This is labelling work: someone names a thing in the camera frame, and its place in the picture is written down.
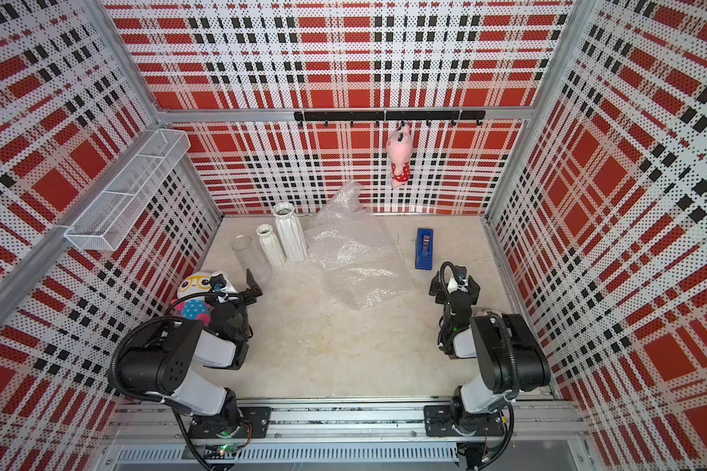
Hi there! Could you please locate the owl plush toy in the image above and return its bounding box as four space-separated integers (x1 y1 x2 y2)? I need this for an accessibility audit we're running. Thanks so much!
173 271 218 327

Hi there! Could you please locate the pink hanging plush toy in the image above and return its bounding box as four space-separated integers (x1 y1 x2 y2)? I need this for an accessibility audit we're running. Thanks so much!
386 124 414 188

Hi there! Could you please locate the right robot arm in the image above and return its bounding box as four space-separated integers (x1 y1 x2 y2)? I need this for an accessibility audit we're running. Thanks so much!
429 261 551 418

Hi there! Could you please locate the metal base rail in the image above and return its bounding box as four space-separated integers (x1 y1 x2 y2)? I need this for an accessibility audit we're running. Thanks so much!
94 397 591 470

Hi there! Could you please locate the clear glass vase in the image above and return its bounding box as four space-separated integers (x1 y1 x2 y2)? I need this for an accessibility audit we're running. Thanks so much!
231 234 257 271

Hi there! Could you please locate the crumpled bubble wrap pile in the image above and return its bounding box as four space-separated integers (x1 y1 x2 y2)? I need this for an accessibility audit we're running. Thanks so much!
316 181 364 224

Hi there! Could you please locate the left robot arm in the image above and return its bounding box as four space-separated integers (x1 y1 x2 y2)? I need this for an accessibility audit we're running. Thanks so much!
108 269 263 427

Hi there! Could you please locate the clear wall shelf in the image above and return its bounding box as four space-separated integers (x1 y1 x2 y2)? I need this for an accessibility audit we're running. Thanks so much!
65 129 190 251

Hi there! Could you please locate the black hook rail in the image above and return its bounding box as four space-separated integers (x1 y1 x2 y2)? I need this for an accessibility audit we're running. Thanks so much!
294 108 487 126

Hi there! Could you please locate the blue box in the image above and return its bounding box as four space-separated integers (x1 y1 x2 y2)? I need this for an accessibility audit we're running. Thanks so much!
414 228 434 271

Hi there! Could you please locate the tall white ribbed vase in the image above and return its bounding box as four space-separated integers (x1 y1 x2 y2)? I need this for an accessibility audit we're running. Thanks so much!
272 202 308 262

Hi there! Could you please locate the short white ribbed vase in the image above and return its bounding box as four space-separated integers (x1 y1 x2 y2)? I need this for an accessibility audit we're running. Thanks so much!
256 224 286 268

